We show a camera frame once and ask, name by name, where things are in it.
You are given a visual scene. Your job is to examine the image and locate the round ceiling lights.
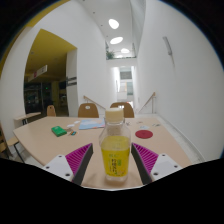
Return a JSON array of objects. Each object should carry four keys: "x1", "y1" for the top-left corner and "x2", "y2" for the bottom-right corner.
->
[{"x1": 107, "y1": 18, "x2": 131, "y2": 55}]

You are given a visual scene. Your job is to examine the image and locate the small green box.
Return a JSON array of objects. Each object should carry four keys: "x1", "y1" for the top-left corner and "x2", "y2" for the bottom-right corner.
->
[{"x1": 50, "y1": 125, "x2": 68, "y2": 138}]

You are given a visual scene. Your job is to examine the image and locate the dark sign on pillar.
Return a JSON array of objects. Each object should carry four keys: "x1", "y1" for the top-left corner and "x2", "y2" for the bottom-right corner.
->
[{"x1": 65, "y1": 76, "x2": 78, "y2": 87}]

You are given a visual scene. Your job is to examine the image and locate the small white paper cards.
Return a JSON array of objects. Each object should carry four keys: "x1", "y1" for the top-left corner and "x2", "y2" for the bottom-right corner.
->
[{"x1": 66, "y1": 120, "x2": 82, "y2": 129}]

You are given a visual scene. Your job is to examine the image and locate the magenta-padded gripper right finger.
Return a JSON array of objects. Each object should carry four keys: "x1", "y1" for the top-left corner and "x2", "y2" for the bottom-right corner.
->
[{"x1": 130, "y1": 142, "x2": 184, "y2": 186}]

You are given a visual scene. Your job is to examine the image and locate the wooden stair handrail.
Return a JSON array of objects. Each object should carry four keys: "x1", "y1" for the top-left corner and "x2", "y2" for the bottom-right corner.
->
[
  {"x1": 138, "y1": 91, "x2": 157, "y2": 114},
  {"x1": 83, "y1": 95, "x2": 107, "y2": 111}
]

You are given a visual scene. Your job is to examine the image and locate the yellow drink bottle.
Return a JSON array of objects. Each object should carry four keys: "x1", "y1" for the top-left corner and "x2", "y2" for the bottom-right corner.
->
[{"x1": 98, "y1": 107, "x2": 132, "y2": 184}]

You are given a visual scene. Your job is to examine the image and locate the hanging white sign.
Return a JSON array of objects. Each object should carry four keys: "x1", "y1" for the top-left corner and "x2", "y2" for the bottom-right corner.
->
[{"x1": 27, "y1": 64, "x2": 48, "y2": 83}]

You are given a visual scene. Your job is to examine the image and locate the flat round red coaster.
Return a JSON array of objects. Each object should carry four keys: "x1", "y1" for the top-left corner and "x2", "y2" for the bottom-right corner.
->
[{"x1": 134, "y1": 129, "x2": 154, "y2": 140}]

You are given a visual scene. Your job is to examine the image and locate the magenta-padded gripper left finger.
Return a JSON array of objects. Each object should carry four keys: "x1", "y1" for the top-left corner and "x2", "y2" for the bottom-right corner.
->
[{"x1": 41, "y1": 142, "x2": 94, "y2": 187}]

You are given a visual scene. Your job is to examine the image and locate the wooden chair with metal legs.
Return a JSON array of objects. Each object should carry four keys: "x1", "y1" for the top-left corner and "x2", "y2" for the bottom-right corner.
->
[{"x1": 0, "y1": 123, "x2": 26, "y2": 163}]

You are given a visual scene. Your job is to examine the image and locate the green potted plant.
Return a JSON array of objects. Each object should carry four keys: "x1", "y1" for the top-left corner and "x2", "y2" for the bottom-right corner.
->
[{"x1": 105, "y1": 49, "x2": 116, "y2": 60}]

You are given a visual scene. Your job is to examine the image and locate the small wooden side table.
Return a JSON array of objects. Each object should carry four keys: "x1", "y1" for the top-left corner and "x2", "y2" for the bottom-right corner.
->
[{"x1": 13, "y1": 111, "x2": 42, "y2": 126}]

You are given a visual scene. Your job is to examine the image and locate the dark display shelf unit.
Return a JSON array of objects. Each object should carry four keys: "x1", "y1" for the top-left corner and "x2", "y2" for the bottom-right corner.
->
[{"x1": 23, "y1": 82, "x2": 53, "y2": 114}]

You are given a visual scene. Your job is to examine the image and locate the light blue printed booklet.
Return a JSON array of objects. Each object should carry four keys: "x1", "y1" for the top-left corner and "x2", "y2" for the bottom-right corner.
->
[{"x1": 78, "y1": 118, "x2": 107, "y2": 131}]

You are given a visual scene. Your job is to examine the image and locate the wooden chair with backrest hole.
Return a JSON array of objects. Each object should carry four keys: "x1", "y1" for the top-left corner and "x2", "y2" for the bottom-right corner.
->
[
  {"x1": 46, "y1": 104, "x2": 57, "y2": 117},
  {"x1": 77, "y1": 102, "x2": 100, "y2": 119},
  {"x1": 109, "y1": 101, "x2": 135, "y2": 119}
]

